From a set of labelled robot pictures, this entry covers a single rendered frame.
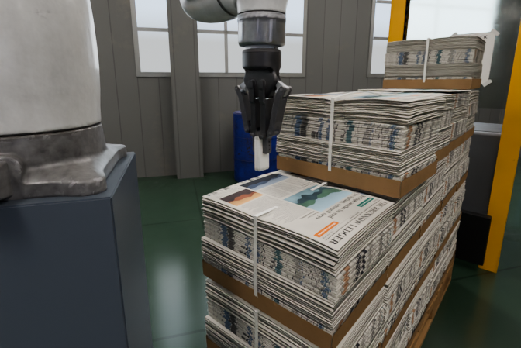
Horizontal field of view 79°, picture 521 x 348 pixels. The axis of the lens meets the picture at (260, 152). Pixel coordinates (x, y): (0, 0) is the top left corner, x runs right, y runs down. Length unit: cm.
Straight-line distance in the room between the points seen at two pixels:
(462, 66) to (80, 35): 149
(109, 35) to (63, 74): 348
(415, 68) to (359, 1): 290
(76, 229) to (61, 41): 18
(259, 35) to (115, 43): 329
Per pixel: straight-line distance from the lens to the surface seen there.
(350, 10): 443
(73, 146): 37
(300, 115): 91
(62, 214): 34
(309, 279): 65
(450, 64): 166
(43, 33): 36
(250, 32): 59
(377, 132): 79
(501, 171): 221
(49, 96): 36
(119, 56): 380
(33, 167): 36
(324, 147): 87
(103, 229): 34
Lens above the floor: 110
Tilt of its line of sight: 13 degrees down
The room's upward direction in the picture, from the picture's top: straight up
